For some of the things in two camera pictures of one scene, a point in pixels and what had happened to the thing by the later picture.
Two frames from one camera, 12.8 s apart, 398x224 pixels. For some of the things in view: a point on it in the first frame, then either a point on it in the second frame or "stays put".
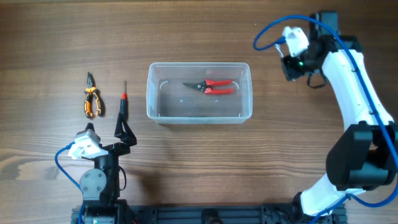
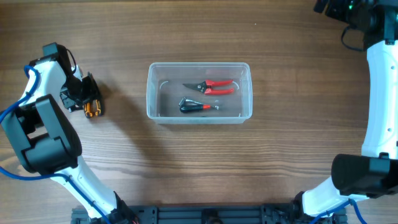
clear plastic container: [170, 101] stays put
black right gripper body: [299, 66] → [349, 10]
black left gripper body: [115, 151] → [75, 91]
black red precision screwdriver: [124, 101] → [188, 107]
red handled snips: [204, 86] stays put
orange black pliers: [90, 92] stays put
